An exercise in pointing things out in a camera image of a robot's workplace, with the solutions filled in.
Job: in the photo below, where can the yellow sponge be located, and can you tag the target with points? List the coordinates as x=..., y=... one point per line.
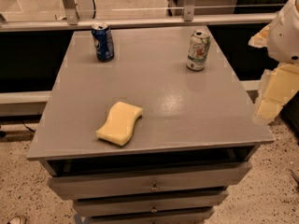
x=120, y=123

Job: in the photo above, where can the top grey drawer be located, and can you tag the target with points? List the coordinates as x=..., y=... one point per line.
x=149, y=181

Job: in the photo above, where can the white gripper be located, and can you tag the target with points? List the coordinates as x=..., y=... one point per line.
x=285, y=37

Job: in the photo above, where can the grey drawer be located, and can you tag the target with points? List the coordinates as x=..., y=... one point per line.
x=162, y=217
x=150, y=203
x=149, y=181

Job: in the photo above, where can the white green 7up can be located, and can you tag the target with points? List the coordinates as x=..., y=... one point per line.
x=198, y=49

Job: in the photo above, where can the blue Pepsi can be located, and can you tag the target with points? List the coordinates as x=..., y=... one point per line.
x=103, y=41

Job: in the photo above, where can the bottom grey drawer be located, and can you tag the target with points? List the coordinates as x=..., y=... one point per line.
x=162, y=217

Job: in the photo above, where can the middle grey drawer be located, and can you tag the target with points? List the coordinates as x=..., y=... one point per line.
x=150, y=203

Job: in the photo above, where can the metal railing frame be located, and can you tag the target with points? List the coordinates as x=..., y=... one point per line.
x=51, y=15

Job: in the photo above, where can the grey drawer cabinet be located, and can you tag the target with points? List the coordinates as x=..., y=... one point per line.
x=189, y=118

